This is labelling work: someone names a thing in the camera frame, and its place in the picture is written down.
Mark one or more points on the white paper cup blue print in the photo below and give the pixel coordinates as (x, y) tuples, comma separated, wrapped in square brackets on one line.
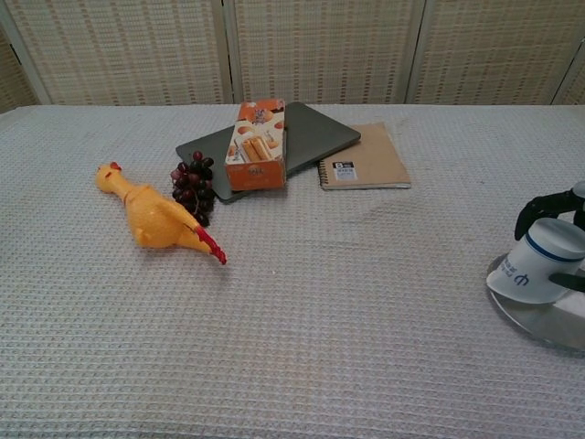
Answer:
[(539, 260)]

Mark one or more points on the grey waffle weave tablecloth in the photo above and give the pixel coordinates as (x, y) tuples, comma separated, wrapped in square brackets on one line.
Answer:
[(292, 297)]

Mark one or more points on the woven bamboo folding screen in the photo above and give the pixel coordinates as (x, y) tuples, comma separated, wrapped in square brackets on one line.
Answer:
[(320, 50)]

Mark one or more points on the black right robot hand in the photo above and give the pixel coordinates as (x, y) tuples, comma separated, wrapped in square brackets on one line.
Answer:
[(553, 202)]

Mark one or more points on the orange egg roll box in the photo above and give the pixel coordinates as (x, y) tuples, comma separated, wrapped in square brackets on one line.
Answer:
[(258, 146)]

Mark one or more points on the yellow rubber chicken toy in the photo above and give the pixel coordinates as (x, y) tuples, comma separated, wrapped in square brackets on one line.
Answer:
[(151, 217)]

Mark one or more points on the dark grey closed laptop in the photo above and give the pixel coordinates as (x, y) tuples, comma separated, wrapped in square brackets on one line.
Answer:
[(315, 135)]

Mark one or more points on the silver metal plate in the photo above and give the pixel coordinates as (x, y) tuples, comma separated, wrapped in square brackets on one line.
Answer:
[(535, 320)]

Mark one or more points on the dark red grape bunch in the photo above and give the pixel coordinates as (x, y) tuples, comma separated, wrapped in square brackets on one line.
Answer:
[(194, 183)]

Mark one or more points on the brown spiral notebook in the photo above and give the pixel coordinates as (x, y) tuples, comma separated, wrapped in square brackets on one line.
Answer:
[(370, 157)]

